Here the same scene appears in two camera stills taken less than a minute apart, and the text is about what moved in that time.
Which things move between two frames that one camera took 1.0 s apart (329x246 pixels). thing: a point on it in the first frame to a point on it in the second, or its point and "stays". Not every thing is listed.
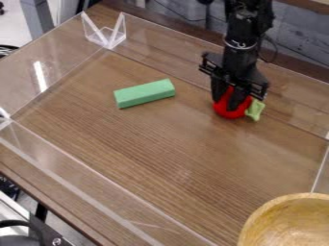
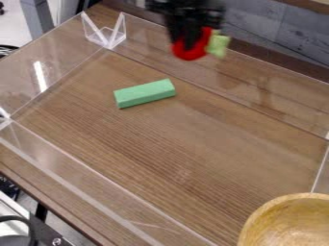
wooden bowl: [291, 221] stays
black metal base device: [42, 235] stays
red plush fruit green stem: [251, 107] to [213, 45]
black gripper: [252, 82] to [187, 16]
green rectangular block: [144, 93] stays
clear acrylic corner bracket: [105, 36] stays
